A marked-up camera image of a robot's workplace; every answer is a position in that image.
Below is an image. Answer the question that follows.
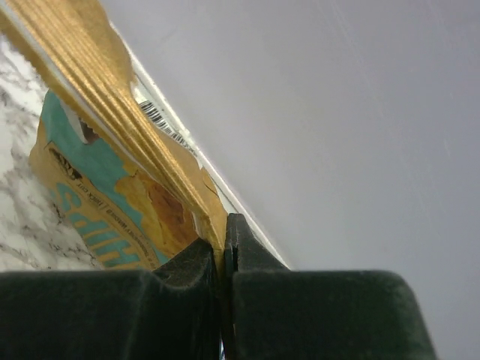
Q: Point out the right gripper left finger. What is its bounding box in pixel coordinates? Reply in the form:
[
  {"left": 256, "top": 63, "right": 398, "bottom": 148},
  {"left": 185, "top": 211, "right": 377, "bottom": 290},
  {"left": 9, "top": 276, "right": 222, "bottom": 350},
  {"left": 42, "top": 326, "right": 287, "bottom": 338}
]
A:
[{"left": 1, "top": 240, "right": 220, "bottom": 359}]

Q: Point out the gold chips bag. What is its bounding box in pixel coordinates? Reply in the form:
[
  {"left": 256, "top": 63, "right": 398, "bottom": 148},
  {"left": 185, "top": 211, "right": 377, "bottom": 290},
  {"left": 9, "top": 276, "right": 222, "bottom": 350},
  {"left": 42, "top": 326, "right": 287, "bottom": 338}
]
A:
[{"left": 1, "top": 1, "right": 227, "bottom": 270}]

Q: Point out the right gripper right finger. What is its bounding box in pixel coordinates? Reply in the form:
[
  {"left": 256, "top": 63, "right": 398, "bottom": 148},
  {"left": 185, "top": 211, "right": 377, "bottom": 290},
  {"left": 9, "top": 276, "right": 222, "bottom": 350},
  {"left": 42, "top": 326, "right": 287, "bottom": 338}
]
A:
[{"left": 224, "top": 214, "right": 437, "bottom": 359}]

